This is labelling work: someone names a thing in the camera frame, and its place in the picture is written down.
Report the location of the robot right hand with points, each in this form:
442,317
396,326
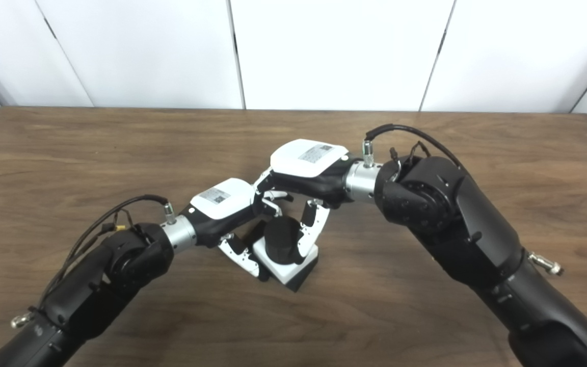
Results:
309,163

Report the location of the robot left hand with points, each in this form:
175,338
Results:
222,201

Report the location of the black cylinder peg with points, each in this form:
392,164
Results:
281,242

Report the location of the white square piece with hole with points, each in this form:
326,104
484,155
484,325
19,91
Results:
286,275

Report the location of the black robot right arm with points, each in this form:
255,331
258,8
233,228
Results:
451,224

